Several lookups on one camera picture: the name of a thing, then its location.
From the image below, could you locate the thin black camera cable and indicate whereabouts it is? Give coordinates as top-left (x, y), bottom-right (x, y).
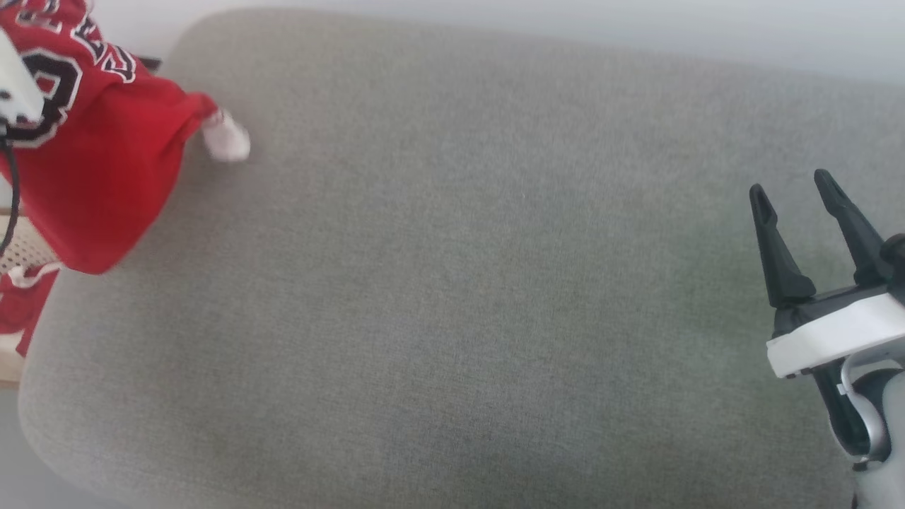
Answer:
top-left (0, 124), bottom-right (21, 257)

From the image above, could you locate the beige perforated laundry basket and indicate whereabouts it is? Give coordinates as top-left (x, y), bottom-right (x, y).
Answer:
top-left (0, 211), bottom-right (62, 387)

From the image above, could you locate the red basketball jersey garment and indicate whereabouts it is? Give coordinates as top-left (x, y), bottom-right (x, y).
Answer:
top-left (0, 0), bottom-right (252, 276)

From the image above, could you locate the red garment with white trim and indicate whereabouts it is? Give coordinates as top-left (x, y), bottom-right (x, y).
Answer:
top-left (0, 263), bottom-right (62, 358)

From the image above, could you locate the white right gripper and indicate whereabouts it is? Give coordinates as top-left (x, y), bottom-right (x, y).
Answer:
top-left (748, 168), bottom-right (905, 380)

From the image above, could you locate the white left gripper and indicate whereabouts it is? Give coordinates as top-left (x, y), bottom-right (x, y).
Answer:
top-left (0, 32), bottom-right (45, 129)

